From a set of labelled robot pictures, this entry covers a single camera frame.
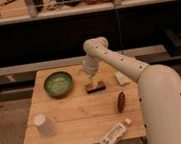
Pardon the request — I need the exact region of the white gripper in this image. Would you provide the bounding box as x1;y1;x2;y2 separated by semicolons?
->
82;55;99;85

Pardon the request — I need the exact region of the dark brown eraser block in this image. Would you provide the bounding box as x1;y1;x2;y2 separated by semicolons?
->
85;81;106;94

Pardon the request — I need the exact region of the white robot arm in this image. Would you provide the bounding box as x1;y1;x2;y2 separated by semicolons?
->
83;37;181;144

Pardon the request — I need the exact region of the green ceramic bowl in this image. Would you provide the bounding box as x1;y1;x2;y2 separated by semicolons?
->
43;71;74;97

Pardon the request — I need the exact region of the brown sausage toy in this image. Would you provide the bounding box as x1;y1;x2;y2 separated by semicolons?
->
117;91;126;113

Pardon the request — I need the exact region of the wooden table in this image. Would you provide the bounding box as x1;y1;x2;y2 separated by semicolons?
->
24;63;146;144

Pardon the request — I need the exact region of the white plastic bottle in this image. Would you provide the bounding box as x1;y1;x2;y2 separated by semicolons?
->
99;118;131;144

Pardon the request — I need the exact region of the white upside-down cup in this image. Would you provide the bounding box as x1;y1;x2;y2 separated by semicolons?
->
33;113;55;138

